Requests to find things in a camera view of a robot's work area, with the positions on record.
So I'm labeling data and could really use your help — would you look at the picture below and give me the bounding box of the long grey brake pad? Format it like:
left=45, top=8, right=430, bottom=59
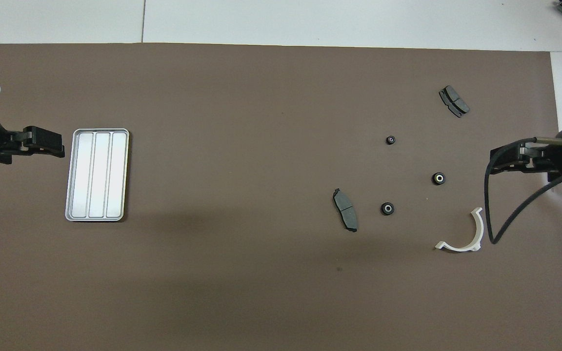
left=332, top=188, right=359, bottom=233

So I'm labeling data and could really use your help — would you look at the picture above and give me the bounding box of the brown table mat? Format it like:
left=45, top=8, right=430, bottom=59
left=0, top=43, right=562, bottom=351

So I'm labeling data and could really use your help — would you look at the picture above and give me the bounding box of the silver grooved metal tray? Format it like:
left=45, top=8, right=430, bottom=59
left=65, top=128, right=130, bottom=222

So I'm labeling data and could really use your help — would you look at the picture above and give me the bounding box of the white curved plastic bracket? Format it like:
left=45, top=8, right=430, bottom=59
left=435, top=207, right=484, bottom=253

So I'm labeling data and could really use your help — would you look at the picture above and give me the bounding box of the short grey brake pad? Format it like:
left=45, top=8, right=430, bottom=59
left=439, top=85, right=470, bottom=118

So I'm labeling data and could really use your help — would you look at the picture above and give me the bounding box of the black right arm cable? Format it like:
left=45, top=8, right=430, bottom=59
left=485, top=137, right=562, bottom=245

